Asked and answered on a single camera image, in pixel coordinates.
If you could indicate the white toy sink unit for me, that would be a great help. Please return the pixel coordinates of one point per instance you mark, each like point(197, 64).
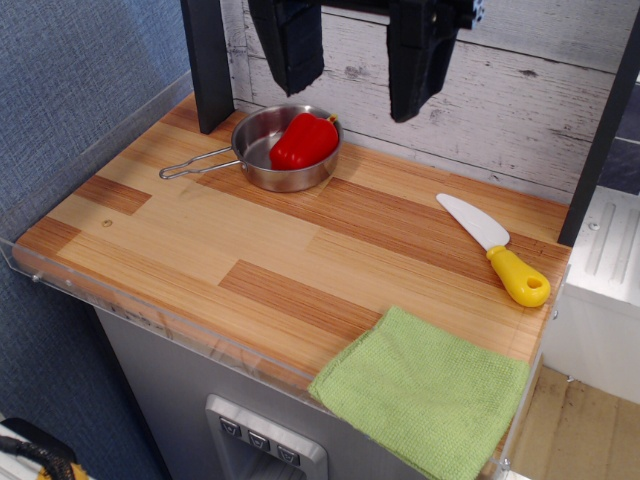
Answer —
point(593, 333)

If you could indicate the silver dispenser button panel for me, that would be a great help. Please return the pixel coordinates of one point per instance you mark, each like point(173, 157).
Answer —
point(251, 446)

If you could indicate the red toy bell pepper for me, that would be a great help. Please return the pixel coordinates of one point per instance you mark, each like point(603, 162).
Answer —
point(307, 141)

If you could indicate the left dark grey post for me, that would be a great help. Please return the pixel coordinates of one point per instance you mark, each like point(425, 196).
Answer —
point(207, 50)

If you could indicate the yellow handled toy knife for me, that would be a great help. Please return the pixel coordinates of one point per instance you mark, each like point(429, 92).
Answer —
point(524, 284)

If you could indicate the clear acrylic table guard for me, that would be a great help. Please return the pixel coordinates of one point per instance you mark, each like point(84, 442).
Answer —
point(287, 281)

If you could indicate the dark grey post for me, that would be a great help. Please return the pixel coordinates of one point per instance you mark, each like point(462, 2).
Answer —
point(207, 50)
point(610, 120)

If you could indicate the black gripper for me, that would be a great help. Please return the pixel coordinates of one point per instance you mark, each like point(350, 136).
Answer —
point(420, 40)

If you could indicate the grey toy fridge cabinet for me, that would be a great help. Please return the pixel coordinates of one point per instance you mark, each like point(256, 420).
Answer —
point(171, 384)

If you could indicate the small steel pan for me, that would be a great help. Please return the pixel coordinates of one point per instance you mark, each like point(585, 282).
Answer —
point(251, 142)

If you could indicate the right dark grey post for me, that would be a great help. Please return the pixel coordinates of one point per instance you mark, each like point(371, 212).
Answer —
point(610, 120)

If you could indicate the green cloth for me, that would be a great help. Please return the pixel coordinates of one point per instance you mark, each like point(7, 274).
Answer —
point(437, 402)

